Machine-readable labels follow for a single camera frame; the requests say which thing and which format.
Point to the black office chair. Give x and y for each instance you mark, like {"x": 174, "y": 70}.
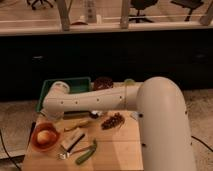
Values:
{"x": 32, "y": 3}
{"x": 141, "y": 5}
{"x": 190, "y": 4}

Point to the bunch of dark grapes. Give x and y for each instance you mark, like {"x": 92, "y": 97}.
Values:
{"x": 113, "y": 121}

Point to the yellow apple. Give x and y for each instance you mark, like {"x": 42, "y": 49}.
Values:
{"x": 43, "y": 137}

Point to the green plastic tray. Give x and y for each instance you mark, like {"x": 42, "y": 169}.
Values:
{"x": 77, "y": 85}

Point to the small dark round object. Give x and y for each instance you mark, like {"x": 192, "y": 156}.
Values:
{"x": 95, "y": 114}

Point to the green handled fork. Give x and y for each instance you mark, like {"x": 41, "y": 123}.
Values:
{"x": 66, "y": 155}

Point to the black office chair middle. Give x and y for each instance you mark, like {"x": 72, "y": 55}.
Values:
{"x": 141, "y": 5}

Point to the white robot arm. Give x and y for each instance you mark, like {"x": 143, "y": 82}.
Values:
{"x": 163, "y": 121}

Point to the dark brown bowl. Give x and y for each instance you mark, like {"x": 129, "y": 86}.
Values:
{"x": 102, "y": 83}

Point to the red bowl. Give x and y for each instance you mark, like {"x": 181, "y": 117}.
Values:
{"x": 54, "y": 137}

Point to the black office chair right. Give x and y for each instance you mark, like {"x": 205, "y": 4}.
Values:
{"x": 190, "y": 4}

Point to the green cucumber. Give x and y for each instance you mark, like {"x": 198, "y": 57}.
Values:
{"x": 88, "y": 154}

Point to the black office chair left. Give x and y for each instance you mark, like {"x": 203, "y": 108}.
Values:
{"x": 32, "y": 3}

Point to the banana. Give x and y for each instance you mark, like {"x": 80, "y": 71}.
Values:
{"x": 76, "y": 125}

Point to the green round object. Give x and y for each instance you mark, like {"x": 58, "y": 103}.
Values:
{"x": 129, "y": 82}

